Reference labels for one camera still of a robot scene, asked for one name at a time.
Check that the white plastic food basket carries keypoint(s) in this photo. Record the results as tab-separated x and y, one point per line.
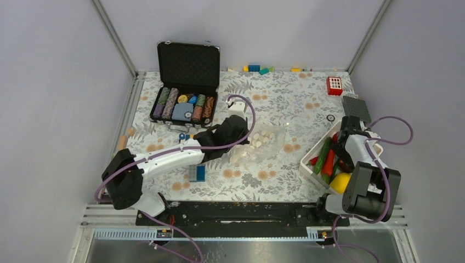
307	169

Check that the clear dotted zip top bag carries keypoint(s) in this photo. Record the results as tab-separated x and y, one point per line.
264	142

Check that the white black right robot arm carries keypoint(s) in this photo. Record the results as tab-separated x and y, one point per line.
372	188

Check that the floral patterned table mat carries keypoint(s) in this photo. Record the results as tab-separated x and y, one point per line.
300	102

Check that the orange yellow toy block car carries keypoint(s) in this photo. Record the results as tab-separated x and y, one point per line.
184	137

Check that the green toy cucumber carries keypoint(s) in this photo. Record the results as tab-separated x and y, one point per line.
323	155

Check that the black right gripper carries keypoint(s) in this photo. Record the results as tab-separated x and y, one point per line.
347	160

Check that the teal block at wall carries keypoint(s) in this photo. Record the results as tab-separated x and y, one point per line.
263	71

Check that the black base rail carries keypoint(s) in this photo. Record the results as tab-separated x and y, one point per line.
247	219

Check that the green toy bean pod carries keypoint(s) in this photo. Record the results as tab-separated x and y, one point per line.
335	168

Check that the red white window block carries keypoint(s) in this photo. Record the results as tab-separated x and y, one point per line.
334	86

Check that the blue grey building block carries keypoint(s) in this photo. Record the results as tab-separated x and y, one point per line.
197	173

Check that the dark grey building baseplate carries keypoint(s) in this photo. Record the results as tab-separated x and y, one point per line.
356	107

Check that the yellow toy lemon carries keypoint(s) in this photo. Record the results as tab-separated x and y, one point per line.
340	182

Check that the wooden block left edge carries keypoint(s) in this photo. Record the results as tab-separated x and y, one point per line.
122	142

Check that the black poker chip case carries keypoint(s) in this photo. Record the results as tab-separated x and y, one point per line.
191	70

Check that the blue block at wall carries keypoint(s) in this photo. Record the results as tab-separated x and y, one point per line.
253	68

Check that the red toy chili pepper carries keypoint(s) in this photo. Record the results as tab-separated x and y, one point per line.
313	161

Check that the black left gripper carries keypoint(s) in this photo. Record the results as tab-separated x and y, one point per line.
245	131

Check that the orange toy carrot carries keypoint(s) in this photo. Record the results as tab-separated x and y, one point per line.
327	169

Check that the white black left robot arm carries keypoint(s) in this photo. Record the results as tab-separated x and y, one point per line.
125	175

